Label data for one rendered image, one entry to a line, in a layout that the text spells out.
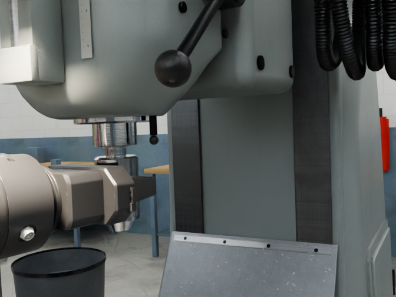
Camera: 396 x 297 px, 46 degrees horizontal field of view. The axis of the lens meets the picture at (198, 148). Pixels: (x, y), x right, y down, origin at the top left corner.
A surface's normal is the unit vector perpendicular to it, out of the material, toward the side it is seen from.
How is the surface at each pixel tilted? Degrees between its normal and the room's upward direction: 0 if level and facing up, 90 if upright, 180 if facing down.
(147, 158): 90
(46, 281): 94
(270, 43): 90
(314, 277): 64
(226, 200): 90
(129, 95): 130
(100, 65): 104
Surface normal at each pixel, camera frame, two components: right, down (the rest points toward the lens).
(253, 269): -0.43, -0.39
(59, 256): 0.29, -0.03
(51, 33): 0.88, -0.01
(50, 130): -0.47, 0.07
